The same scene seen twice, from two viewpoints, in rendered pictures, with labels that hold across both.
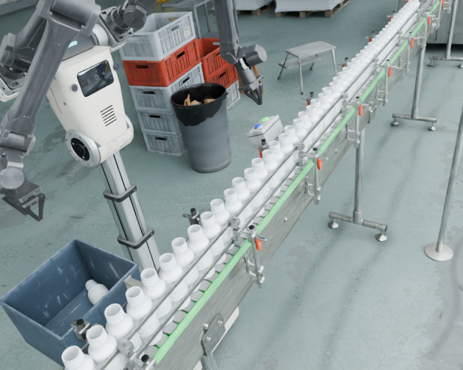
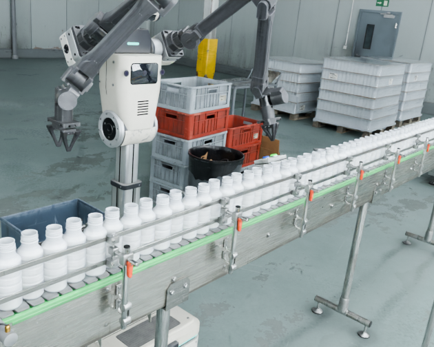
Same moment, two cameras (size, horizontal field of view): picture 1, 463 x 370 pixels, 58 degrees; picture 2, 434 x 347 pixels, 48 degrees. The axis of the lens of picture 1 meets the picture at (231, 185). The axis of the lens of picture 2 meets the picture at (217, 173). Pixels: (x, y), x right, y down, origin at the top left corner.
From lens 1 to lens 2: 0.58 m
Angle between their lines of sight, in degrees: 16
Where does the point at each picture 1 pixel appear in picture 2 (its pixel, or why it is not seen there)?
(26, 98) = (102, 47)
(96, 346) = (93, 225)
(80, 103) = (125, 87)
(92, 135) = (125, 118)
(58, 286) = not seen: hidden behind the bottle
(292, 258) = (265, 327)
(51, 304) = not seen: hidden behind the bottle
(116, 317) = (114, 214)
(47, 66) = (127, 28)
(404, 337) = not seen: outside the picture
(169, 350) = (140, 272)
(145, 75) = (171, 125)
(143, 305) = (135, 219)
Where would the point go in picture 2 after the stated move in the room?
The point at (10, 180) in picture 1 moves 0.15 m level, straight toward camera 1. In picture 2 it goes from (66, 102) to (76, 113)
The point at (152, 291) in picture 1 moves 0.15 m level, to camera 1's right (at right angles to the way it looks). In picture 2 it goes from (145, 214) to (197, 220)
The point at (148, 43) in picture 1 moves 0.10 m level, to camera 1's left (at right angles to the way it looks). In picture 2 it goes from (184, 96) to (171, 94)
